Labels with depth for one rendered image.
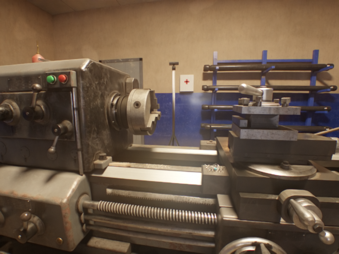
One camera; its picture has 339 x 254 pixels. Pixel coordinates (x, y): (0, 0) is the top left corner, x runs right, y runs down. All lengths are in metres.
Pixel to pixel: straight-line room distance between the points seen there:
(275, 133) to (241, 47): 3.63
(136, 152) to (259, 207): 0.76
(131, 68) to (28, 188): 3.62
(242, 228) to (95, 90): 0.77
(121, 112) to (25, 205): 0.55
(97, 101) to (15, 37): 4.19
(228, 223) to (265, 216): 0.11
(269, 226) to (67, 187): 0.73
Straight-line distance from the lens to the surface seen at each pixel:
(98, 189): 0.88
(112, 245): 0.99
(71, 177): 0.82
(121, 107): 0.86
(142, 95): 0.81
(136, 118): 0.79
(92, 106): 0.78
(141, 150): 1.09
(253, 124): 0.60
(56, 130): 0.76
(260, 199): 0.57
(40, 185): 0.89
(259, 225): 0.62
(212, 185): 0.68
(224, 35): 4.15
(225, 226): 0.61
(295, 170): 0.61
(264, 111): 0.56
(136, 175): 0.75
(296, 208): 0.48
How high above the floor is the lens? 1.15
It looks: 9 degrees down
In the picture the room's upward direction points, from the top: straight up
